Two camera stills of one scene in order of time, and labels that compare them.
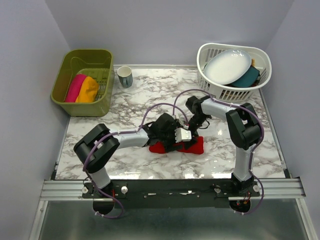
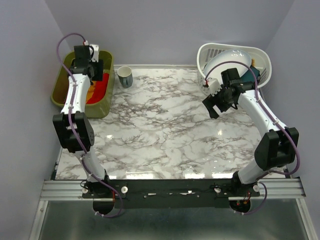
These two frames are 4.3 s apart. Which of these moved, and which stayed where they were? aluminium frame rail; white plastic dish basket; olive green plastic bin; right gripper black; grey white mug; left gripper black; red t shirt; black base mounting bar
Moved: left gripper black; right gripper black; red t shirt
Stayed: grey white mug; aluminium frame rail; black base mounting bar; olive green plastic bin; white plastic dish basket
